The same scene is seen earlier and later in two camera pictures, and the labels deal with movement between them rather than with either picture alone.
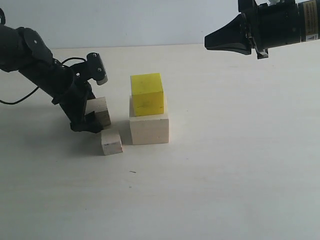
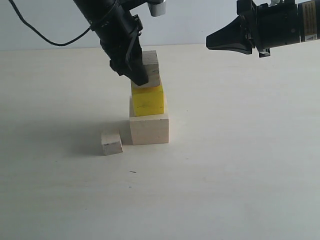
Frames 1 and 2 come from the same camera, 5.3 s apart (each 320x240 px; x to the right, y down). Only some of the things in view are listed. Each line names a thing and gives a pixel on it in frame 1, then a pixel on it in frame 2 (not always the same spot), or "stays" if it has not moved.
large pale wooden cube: [149, 129] stays
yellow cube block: [147, 94] stays
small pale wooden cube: [111, 141] stays
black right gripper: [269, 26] stays
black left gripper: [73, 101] -> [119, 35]
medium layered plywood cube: [99, 106] -> [151, 63]
